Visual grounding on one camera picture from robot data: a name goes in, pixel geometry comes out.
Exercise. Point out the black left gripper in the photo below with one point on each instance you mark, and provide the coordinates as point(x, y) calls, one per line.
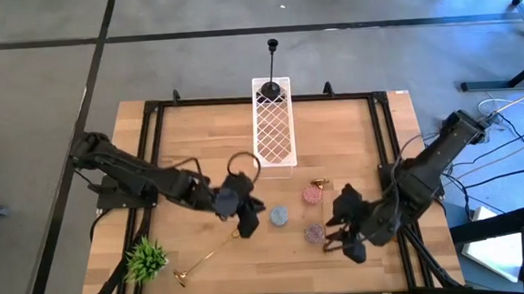
point(235, 194)

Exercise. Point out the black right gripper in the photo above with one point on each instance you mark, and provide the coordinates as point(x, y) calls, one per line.
point(369, 227)

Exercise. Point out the blue patterned candle tin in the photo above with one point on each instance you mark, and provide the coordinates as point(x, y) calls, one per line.
point(279, 215)

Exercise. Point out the purple patterned candle tin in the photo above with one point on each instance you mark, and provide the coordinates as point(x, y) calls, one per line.
point(314, 233)

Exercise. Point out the pink patterned candle tin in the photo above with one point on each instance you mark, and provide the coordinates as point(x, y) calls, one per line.
point(311, 195)

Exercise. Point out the gold candlestick holder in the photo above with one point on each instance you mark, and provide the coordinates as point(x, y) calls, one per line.
point(205, 257)

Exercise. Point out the black candlestick holder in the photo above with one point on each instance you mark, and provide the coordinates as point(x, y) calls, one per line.
point(271, 91)

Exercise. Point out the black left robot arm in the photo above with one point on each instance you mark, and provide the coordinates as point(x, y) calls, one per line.
point(136, 175)

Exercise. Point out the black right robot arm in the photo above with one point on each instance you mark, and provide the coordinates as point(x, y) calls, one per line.
point(431, 164)

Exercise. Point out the green artificial potted plant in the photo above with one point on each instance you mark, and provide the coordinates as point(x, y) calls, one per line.
point(145, 260)

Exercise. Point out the white box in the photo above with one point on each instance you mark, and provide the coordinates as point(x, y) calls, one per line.
point(493, 247)

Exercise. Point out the black table frame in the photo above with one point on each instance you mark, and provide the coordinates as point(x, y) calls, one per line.
point(154, 140)

